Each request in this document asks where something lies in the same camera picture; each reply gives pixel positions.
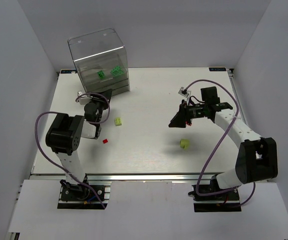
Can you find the green long lego brick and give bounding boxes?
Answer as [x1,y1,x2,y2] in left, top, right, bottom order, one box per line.
[110,65,125,77]

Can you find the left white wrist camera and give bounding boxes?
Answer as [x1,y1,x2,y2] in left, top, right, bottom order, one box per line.
[75,91,91,105]

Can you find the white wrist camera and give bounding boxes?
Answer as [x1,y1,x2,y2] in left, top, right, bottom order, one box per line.
[178,87,191,99]
[75,91,91,105]

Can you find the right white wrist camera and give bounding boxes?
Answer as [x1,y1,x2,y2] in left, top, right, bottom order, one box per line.
[178,87,191,99]

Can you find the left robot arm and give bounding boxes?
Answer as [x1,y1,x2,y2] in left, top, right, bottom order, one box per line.
[45,89,113,185]

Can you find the yellow lego brick right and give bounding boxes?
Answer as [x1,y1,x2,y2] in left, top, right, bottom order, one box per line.
[179,138,190,149]

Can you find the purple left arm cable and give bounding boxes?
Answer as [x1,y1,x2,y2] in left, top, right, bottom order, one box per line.
[34,92,111,210]

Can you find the yellow square lego brick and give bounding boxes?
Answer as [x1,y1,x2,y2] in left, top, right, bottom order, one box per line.
[114,117,122,127]

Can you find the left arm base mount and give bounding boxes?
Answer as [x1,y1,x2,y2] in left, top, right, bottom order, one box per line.
[57,177,110,210]

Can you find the green square lego brick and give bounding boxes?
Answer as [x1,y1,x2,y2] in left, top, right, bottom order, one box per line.
[97,70,105,80]

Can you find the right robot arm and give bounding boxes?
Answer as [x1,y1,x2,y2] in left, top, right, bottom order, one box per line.
[168,86,278,196]

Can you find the clear plastic drawer container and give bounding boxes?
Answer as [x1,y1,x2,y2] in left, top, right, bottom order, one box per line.
[67,28,130,96]

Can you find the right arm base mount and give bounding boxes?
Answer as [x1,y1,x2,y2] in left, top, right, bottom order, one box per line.
[188,185,242,213]

